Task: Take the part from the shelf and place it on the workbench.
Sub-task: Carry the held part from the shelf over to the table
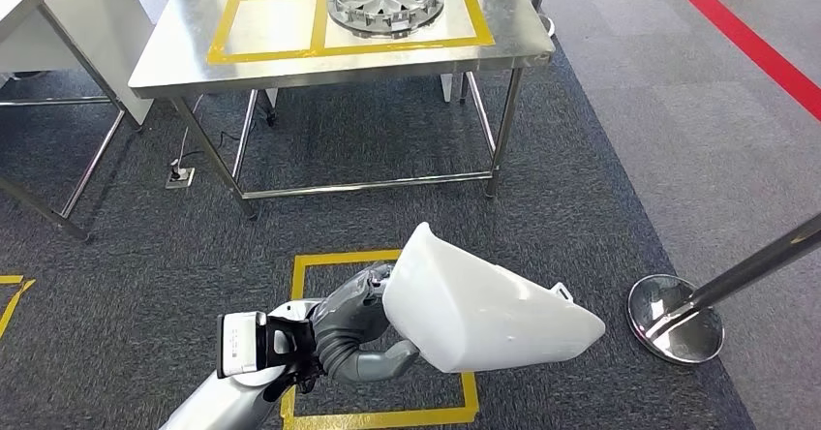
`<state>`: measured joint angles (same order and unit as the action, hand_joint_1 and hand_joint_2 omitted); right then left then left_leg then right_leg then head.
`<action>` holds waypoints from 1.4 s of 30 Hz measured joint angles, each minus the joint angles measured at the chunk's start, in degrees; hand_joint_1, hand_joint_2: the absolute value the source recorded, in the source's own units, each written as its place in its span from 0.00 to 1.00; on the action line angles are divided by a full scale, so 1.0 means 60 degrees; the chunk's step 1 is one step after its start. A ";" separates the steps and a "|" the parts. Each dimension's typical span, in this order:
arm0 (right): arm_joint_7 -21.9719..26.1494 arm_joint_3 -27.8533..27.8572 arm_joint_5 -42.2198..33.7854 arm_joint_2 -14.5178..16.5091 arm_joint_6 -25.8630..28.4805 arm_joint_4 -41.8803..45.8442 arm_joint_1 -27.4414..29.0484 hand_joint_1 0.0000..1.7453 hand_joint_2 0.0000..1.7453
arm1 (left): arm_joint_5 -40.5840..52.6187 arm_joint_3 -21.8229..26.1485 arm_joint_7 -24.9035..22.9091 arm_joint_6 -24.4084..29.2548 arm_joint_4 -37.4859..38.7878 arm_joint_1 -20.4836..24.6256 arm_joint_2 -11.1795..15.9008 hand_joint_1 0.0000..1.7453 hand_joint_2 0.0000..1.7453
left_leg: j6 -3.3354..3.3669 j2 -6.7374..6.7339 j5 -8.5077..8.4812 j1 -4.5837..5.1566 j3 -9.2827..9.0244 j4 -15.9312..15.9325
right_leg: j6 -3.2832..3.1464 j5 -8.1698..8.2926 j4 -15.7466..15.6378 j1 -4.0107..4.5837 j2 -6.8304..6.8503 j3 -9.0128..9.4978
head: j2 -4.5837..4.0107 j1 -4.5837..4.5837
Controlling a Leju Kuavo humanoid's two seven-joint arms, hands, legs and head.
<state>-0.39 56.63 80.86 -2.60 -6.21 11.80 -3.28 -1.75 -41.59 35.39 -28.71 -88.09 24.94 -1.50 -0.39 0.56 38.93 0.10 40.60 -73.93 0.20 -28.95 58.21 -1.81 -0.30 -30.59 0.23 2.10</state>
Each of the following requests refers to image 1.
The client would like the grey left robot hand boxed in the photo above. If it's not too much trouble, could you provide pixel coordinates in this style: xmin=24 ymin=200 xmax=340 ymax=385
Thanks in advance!
xmin=307 ymin=261 xmax=421 ymax=384

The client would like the white plastic shell part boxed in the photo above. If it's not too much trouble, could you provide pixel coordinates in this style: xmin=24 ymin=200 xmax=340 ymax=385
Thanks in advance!
xmin=381 ymin=222 xmax=607 ymax=375

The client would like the yellow tape on workbench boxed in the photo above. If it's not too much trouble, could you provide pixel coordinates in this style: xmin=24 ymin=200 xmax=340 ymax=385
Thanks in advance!
xmin=206 ymin=0 xmax=497 ymax=66

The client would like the stainless steel workbench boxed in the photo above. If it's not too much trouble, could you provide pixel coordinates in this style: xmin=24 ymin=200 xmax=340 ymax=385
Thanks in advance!
xmin=128 ymin=0 xmax=557 ymax=221

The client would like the yellow floor tape square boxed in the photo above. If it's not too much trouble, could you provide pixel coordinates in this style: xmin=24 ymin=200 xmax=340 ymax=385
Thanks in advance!
xmin=280 ymin=250 xmax=481 ymax=430

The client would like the floor power socket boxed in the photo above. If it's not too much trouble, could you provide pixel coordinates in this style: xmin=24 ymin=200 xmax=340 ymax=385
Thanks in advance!
xmin=165 ymin=166 xmax=197 ymax=190

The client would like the silver wheel hubcap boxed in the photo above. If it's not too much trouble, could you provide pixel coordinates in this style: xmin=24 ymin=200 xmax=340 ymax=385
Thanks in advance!
xmin=326 ymin=0 xmax=445 ymax=41

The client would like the white panel desk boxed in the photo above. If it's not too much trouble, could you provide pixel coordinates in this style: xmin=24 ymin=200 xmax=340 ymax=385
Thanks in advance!
xmin=0 ymin=0 xmax=155 ymax=127

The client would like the steel table with metal legs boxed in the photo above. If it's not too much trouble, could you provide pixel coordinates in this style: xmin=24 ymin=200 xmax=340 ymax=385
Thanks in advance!
xmin=0 ymin=0 xmax=143 ymax=243

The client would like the red barrier belt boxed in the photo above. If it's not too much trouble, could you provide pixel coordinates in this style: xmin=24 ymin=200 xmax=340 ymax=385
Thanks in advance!
xmin=654 ymin=0 xmax=821 ymax=122

